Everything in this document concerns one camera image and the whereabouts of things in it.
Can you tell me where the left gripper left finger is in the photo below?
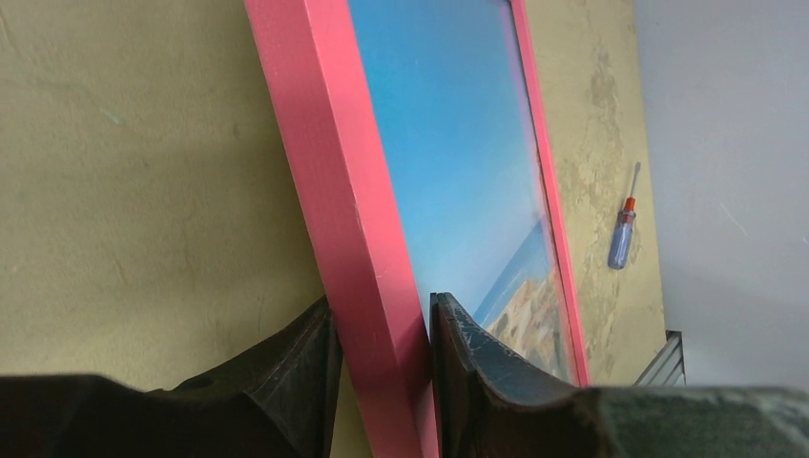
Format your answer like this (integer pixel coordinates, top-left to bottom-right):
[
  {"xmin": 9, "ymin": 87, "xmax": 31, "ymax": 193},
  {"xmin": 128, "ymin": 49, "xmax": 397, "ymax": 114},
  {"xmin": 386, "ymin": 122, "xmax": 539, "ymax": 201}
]
[{"xmin": 1, "ymin": 299, "xmax": 342, "ymax": 457}]

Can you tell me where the aluminium extrusion rail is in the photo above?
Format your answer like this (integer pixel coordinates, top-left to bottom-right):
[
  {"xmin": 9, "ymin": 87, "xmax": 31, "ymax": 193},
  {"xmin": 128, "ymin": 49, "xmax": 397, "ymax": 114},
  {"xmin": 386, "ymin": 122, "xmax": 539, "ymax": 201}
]
[{"xmin": 634, "ymin": 331, "xmax": 686, "ymax": 386}]

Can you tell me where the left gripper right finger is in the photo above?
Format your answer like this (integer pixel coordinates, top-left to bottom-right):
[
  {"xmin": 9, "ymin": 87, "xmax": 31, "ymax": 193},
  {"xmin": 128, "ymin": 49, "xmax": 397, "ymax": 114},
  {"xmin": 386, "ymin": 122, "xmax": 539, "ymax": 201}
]
[{"xmin": 430, "ymin": 293, "xmax": 808, "ymax": 457}]

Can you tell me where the beach landscape photo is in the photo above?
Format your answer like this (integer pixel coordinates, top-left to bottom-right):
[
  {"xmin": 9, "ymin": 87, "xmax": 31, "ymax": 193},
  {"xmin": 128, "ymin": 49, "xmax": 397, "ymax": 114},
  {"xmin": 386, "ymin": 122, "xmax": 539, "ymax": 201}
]
[{"xmin": 349, "ymin": 1, "xmax": 577, "ymax": 383}]

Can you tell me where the blue red screwdriver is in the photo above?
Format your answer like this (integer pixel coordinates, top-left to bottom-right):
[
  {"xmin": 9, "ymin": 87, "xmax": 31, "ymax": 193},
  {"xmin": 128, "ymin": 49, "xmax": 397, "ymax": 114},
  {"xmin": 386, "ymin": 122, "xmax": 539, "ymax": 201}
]
[{"xmin": 608, "ymin": 162, "xmax": 641, "ymax": 270}]

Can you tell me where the pink picture frame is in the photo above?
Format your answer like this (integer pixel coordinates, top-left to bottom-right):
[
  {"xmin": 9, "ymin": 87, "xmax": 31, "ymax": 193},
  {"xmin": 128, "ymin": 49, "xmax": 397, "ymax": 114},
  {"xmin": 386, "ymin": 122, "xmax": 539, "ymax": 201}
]
[{"xmin": 246, "ymin": 1, "xmax": 590, "ymax": 457}]

